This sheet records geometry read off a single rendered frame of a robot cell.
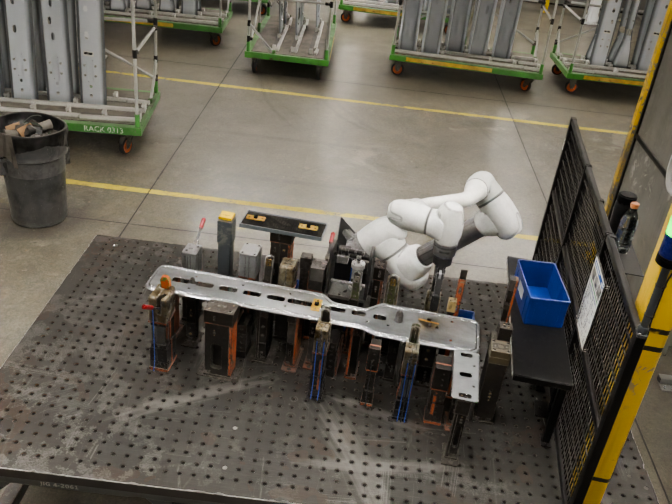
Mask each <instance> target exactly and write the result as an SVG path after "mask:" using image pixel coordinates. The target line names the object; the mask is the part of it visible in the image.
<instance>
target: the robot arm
mask: <svg viewBox="0 0 672 504"><path fill-rule="evenodd" d="M474 204H476V205H477V207H478V208H479V210H478V211H477V212H476V214H475V216H474V217H472V218H470V219H469V220H467V221H465V222H464V209H463V208H465V207H469V206H471V205H474ZM521 230H522V219H521V216H520V214H519V211H518V210H517V208H516V206H515V205H514V203H513V202H512V200H511V199H510V198H509V196H508V195H507V194H506V193H505V192H504V191H503V189H502V188H501V187H500V185H499V184H498V183H497V181H496V180H495V178H494V177H493V175H492V174H491V173H489V172H486V171H480V172H476V173H474V174H473V175H472V176H471V177H470V178H469V179H468V180H467V182H466V185H465V187H464V192H463V193H459V194H451V195H444V196H437V197H429V198H424V199H419V198H413V199H406V200H403V199H399V200H394V201H393V202H391V203H390V204H389V207H388V212H387V215H386V216H382V217H380V218H377V219H376V220H374V221H372V222H371V223H369V224H368V225H366V226H365V227H363V228H362V229H361V230H360V231H359V232H357V233H355V234H354V233H353V232H352V231H351V230H350V229H348V230H347V229H345V230H343V232H342V233H343V235H344V236H345V238H346V239H347V243H346V246H351V247H352V249H353V250H355V249H357V250H364V251H365V255H364V256H366V257H370V252H371V249H372V246H375V255H374V258H375V257H377V258H379V259H380V260H382V261H387V268H386V269H387V270H388V272H389V273H390V275H393V274H395V275H397V276H399V277H400V285H401V286H402V287H403V288H405V289H407V290H411V291H414V290H417V289H419V288H420V287H422V286H423V285H424V284H425V283H426V282H427V280H428V276H429V274H428V272H429V271H430V269H431V267H432V263H434V264H435V265H436V267H435V276H434V281H433V286H432V291H433V294H431V296H432V298H431V303H430V308H429V310H433V311H437V309H438V304H439V299H440V291H441V286H442V280H443V279H444V274H445V272H446V267H449V266H450V265H451V264H452V260H453V257H454V256H455V255H456V251H457V250H459V249H461V248H463V247H465V246H467V245H469V244H471V243H473V242H475V241H477V240H478V239H480V238H482V237H484V236H489V237H490V236H498V237H499V238H500V239H503V240H509V239H511V238H513V237H514V236H516V235H517V234H518V233H519V232H520V231H521ZM407 231H411V232H415V233H422V234H426V235H428V236H431V237H432V238H434V239H433V240H431V241H429V242H427V243H425V244H424V245H419V244H414V245H408V244H407V243H406V240H405V238H406V236H407Z"/></svg>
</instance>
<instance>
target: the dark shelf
mask: <svg viewBox="0 0 672 504"><path fill-rule="evenodd" d="M518 259H523V260H529V259H524V258H518V257H512V256H508V257H507V262H506V264H507V285H508V282H509V278H510V275H513V276H514V275H515V271H516V268H517V264H518V263H517V261H518ZM509 323H512V327H513V331H512V335H511V339H510V343H511V370H512V380H514V381H519V382H525V383H530V384H535V385H540V386H546V387H551V388H556V389H561V390H567V391H572V389H573V386H574V385H573V378H572V372H571V366H570V360H569V353H568V347H567V341H566V334H565V328H564V322H563V325H562V328H556V327H547V326H538V325H529V324H524V323H523V321H522V317H521V314H520V311H519V307H518V304H517V301H516V297H515V298H514V302H513V305H512V309H511V313H510V317H509Z"/></svg>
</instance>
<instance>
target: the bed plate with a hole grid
mask: <svg viewBox="0 0 672 504"><path fill-rule="evenodd" d="M185 247H186V245H179V244H169V243H163V242H155V241H146V240H138V239H130V238H121V237H112V236H105V235H96V236H95V237H94V239H93V240H92V242H91V243H90V244H89V247H88V248H87V249H86V250H85V251H84V253H83V254H82V255H81V257H80V258H79V260H78V262H76V264H75V265H74V267H73V268H72V269H71V271H70V273H69V274H68V275H67V276H66V278H65V279H64V280H63V282H62V283H61V285H60V286H59V287H58V289H57V290H56V292H55V293H54V294H53V296H52V297H51V298H50V300H49V301H48V303H47V304H46V305H45V307H44V308H43V310H42V311H41V312H40V314H39V315H38V316H37V318H36V319H35V321H34V322H33V323H32V325H31V326H30V328H29V329H28V330H27V332H26V333H25V335H24V336H23V337H22V339H21V340H20V341H19V343H18V344H17V346H16V347H15V348H14V350H13V351H12V353H11V354H10V355H9V357H8V358H7V359H6V361H5V362H4V364H3V365H2V366H1V368H0V476H5V477H13V478H21V479H29V480H38V481H46V482H54V483H62V484H70V485H78V486H86V487H95V488H103V489H111V490H119V491H127V492H135V493H143V494H151V495H160V496H168V497H176V498H184V499H192V500H200V501H208V502H217V503H225V504H562V498H561V489H560V480H559V471H558V462H557V454H556V445H555V436H554V431H553V434H552V437H551V448H547V447H542V446H541V443H540V433H543V432H544V429H545V426H546V423H547V420H548V419H546V418H541V417H536V416H535V410H534V400H540V401H545V402H550V392H549V387H546V386H545V392H540V391H536V387H535V384H530V383H525V382H519V381H514V380H512V370H511V357H510V362H509V366H507V369H506V373H505V376H504V380H503V383H502V387H501V391H500V394H499V398H498V401H497V405H496V409H495V412H494V416H493V424H492V425H489V424H484V423H478V422H473V421H472V416H473V407H474V406H475V402H471V406H470V410H469V414H468V416H467V417H466V421H465V425H464V429H463V433H462V437H461V441H460V445H459V465H458V466H457V467H453V466H448V465H443V464H441V458H442V445H443V443H447V440H448V436H449V432H448V431H445V430H444V418H445V411H448V412H449V408H450V404H451V400H452V399H449V398H445V402H444V409H443V412H444V415H443V418H441V427H439V426H429V425H428V424H427V423H423V418H424V416H423V415H422V414H423V413H422V411H423V409H421V408H424V407H425V406H426V403H427V399H428V394H429V390H431V389H430V388H431V378H432V374H433V369H434V365H435V363H436V358H437V354H438V351H439V348H437V349H436V354H435V359H434V363H433V367H432V372H431V377H430V387H429V388H424V387H419V386H414V385H413V383H412V388H411V395H410V400H409V406H410V408H411V410H410V411H411V413H409V416H407V417H408V419H407V421H406V422H405V423H403V422H401V423H400V421H397V422H395V421H393V422H391V421H388V418H387V417H389V416H392V412H393V408H392V407H393V405H392V403H394V402H395V400H396V394H397V388H395V386H396V380H397V374H398V369H399V368H400V363H401V357H402V352H403V346H404V344H403V343H404V342H402V341H400V345H399V350H398V356H397V361H396V367H395V372H394V373H395V378H394V382H389V381H384V380H382V377H383V372H384V371H385V365H386V360H387V355H385V356H383V355H380V360H379V366H378V371H377V372H376V377H375V381H374V383H375V388H374V398H373V403H372V406H375V408H374V409H373V410H372V411H371V408H370V407H367V406H366V407H364V406H362V405H360V403H358V402H359V399H358V397H359V394H360V393H359V392H363V387H364V382H365V380H366V373H367V371H366V370H365V369H366V364H367V357H368V351H369V347H364V346H362V345H363V341H364V336H365V332H364V331H363V335H362V342H361V349H360V355H359V361H360V362H359V367H358V371H357V375H356V379H355V380H351V379H346V378H344V374H345V370H346V365H347V357H348V354H344V353H342V352H341V359H340V363H339V366H338V370H337V374H336V377H329V376H325V386H326V387H325V389H326V390H325V391H326V392H325V394H327V395H324V397H326V398H324V401H320V402H318V401H314V400H313V398H312V399H309V397H306V395H307V394H305V393H306V392H307V391H306V389H307V386H308V385H307V384H309V382H308V381H310V374H311V371H312V370H307V369H303V368H302V366H303V363H304V361H305V358H306V355H307V352H308V342H309V339H308V340H307V339H304V338H303V333H302V335H301V346H300V347H302V348H304V350H303V352H302V355H301V358H300V361H299V364H298V367H297V369H296V372H295V373H290V372H285V371H282V370H281V367H282V364H283V361H284V359H285V356H286V345H287V343H283V344H282V343H281V342H283V341H280V342H278V341H277V340H275V339H274V338H272V340H271V344H273V345H278V346H279V348H278V351H277V353H276V356H275V358H274V361H273V363H272V365H268V364H262V363H257V362H252V361H248V360H247V358H248V356H249V353H250V351H251V349H252V347H253V345H254V342H255V341H256V337H257V328H255V329H256V330H254V331H255V332H253V333H254V335H251V339H252V343H251V347H250V349H249V352H248V354H247V356H246V358H245V359H244V358H239V357H236V365H235V366H237V367H242V368H244V370H243V372H242V374H241V377H240V379H239V381H238V382H236V383H235V382H230V381H225V380H220V379H215V378H210V377H205V376H200V375H197V374H196V372H197V370H198V368H199V366H200V364H201V362H202V361H203V360H205V356H203V353H204V351H205V323H204V314H203V313H202V314H203V315H200V317H199V320H198V332H201V333H203V335H202V337H201V339H200V341H199V342H198V344H197V346H196V348H190V347H185V346H181V344H182V342H183V340H184V339H185V337H186V322H187V321H179V324H183V325H184V327H183V329H182V330H181V332H180V333H179V335H178V337H177V338H176V354H177V356H178V357H179V359H178V363H177V365H174V364H173V365H174V366H171V368H170V370H169V371H168V372H169V374H166V373H165V372H161V371H153V370H151V369H150V370H149V371H148V372H146V371H147V368H148V367H149V366H150V347H151V343H152V325H151V323H150V322H148V320H149V310H145V309H142V305H143V304H147V305H148V297H149V296H150V294H151V293H152V292H153V291H151V290H148V289H147V288H146V282H147V281H148V280H149V278H150V277H151V276H152V275H153V273H154V272H155V271H156V269H157V268H158V267H160V266H161V265H171V266H177V267H182V251H183V249H184V248H185ZM507 287H508V285H507V284H503V283H493V282H486V281H478V280H470V279H466V283H465V287H464V292H463V296H462V300H461V305H460V309H462V310H468V311H473V312H475V321H477V322H478V324H479V326H480V344H479V352H478V354H479V355H480V373H479V381H480V377H481V373H482V369H483V365H484V362H485V358H486V354H487V350H488V342H489V338H490V334H491V331H494V332H496V329H497V325H498V322H499V318H500V315H501V311H502V307H503V299H505V295H506V291H507ZM424 409H425V408H424ZM600 504H659V502H658V498H657V496H656V493H655V491H654V488H653V485H652V483H651V480H650V478H649V475H648V473H647V471H646V470H645V469H644V463H643V460H642V457H641V455H640V452H639V450H638V447H637V445H636V442H635V440H634V438H633V435H632V432H631V430H630V431H629V434H628V436H627V439H626V441H625V444H624V446H623V449H622V451H621V453H620V456H619V458H618V461H617V463H616V466H615V468H614V471H613V473H612V475H611V478H610V480H609V483H608V485H607V488H606V490H605V493H604V495H603V497H602V500H601V502H600Z"/></svg>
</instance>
